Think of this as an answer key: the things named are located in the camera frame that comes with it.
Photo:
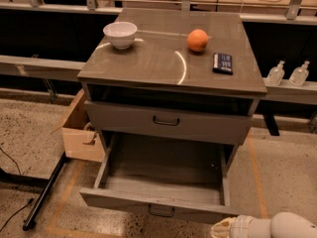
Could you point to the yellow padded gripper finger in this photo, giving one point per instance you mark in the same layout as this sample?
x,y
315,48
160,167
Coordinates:
x,y
222,229

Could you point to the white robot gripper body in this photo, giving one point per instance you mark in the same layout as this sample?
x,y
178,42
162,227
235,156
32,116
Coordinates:
x,y
242,226

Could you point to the grey drawer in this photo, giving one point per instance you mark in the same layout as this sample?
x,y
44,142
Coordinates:
x,y
169,123
163,177

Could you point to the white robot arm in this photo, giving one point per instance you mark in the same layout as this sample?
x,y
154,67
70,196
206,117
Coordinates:
x,y
282,225

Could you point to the grey top drawer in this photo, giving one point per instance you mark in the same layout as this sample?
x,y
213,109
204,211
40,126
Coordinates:
x,y
169,123

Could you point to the grey three-drawer cabinet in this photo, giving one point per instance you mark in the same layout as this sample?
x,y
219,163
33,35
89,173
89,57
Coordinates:
x,y
159,70

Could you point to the clear sanitizer bottle left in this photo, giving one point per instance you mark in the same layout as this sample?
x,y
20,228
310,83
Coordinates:
x,y
276,74

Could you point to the clear sanitizer bottle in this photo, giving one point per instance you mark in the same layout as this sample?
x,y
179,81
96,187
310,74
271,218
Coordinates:
x,y
300,74
276,74

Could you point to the clear sanitizer bottle right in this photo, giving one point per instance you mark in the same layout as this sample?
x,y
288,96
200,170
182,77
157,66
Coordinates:
x,y
300,74

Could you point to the dark blue snack packet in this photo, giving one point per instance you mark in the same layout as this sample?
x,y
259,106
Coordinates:
x,y
222,63

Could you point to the cardboard box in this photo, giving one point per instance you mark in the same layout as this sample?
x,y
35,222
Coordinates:
x,y
80,140

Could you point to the orange fruit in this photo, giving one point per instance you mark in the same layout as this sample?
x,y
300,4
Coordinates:
x,y
197,40

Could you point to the black metal floor bar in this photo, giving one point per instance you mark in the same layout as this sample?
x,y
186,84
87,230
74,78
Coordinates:
x,y
30,221

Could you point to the white ceramic bowl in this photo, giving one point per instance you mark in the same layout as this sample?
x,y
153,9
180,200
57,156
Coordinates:
x,y
120,34

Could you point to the grey metal bench rail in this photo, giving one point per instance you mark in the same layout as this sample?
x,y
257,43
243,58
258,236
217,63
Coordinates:
x,y
68,70

